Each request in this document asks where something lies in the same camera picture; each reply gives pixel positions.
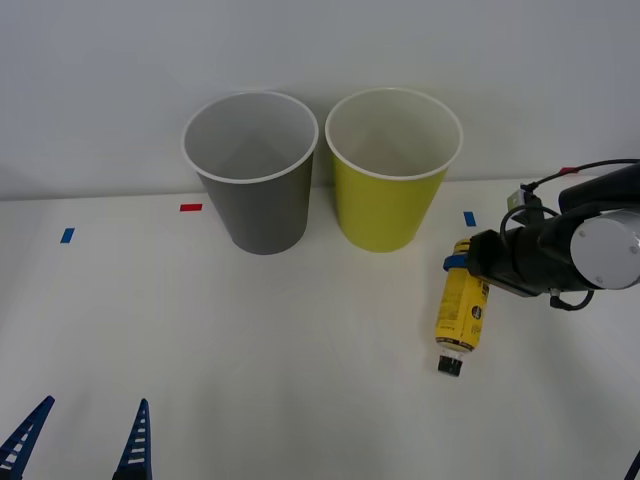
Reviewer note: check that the yellow label plastic bottle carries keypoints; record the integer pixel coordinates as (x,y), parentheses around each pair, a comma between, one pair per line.
(460,310)

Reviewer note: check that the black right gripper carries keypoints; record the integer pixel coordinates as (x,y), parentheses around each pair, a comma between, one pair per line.
(505,262)

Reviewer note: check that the grey plastic bin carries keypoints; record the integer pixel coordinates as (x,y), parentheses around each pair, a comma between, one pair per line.
(265,215)

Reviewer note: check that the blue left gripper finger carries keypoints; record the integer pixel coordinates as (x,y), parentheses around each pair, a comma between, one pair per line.
(136,450)
(25,445)

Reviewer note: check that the yellow-green plastic bin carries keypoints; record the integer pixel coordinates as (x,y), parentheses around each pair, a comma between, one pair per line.
(385,210)

